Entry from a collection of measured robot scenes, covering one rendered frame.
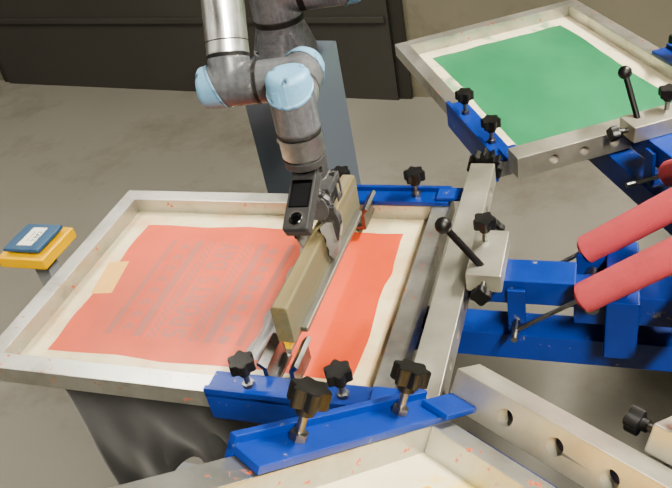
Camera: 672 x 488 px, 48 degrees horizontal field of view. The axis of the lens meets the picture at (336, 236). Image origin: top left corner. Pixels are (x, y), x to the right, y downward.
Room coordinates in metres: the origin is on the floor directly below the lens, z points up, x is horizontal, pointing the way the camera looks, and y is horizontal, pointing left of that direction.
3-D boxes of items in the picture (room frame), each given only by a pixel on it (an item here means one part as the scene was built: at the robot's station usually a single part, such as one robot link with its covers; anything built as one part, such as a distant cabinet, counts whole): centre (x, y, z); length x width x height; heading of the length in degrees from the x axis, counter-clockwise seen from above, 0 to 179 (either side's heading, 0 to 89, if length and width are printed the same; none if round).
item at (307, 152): (1.14, 0.03, 1.27); 0.08 x 0.08 x 0.05
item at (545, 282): (0.98, -0.29, 1.02); 0.17 x 0.06 x 0.05; 67
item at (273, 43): (1.73, 0.03, 1.25); 0.15 x 0.15 x 0.10
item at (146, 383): (1.20, 0.22, 0.97); 0.79 x 0.58 x 0.04; 67
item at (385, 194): (1.36, -0.11, 0.98); 0.30 x 0.05 x 0.07; 67
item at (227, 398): (0.85, 0.11, 0.98); 0.30 x 0.05 x 0.07; 67
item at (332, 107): (1.73, 0.03, 0.60); 0.18 x 0.18 x 1.20; 59
